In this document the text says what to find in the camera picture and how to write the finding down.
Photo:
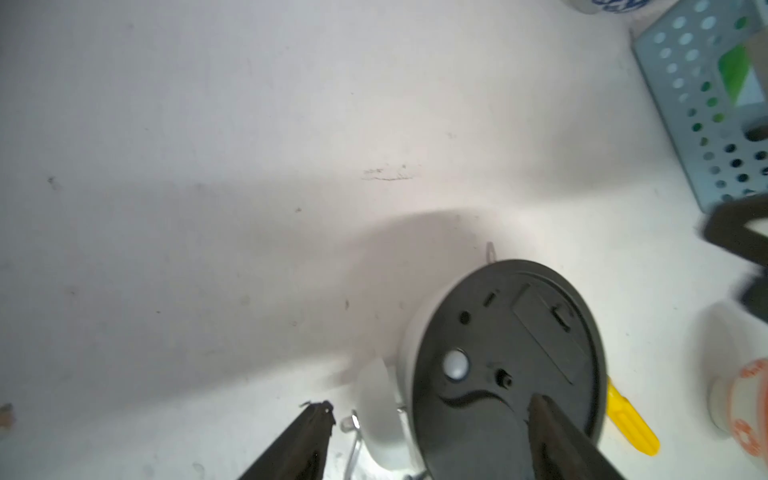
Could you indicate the green cucumber toy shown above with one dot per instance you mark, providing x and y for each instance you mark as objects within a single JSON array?
[{"x": 734, "y": 67}]

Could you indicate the orange patterned bowl upright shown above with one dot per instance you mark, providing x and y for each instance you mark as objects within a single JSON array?
[{"x": 738, "y": 406}]

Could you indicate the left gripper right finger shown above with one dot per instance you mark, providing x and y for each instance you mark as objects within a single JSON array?
[{"x": 559, "y": 450}]

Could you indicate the light blue plastic basket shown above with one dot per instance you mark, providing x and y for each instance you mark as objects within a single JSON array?
[{"x": 721, "y": 147}]

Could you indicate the white twin bell alarm clock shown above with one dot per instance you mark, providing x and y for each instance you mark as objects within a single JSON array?
[{"x": 454, "y": 404}]

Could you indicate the yellow handled screwdriver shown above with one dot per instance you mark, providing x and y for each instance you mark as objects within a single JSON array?
[{"x": 630, "y": 423}]

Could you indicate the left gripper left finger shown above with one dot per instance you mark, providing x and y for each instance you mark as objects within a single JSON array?
[{"x": 300, "y": 452}]

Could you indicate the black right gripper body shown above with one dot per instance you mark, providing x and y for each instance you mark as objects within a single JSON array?
[{"x": 727, "y": 228}]

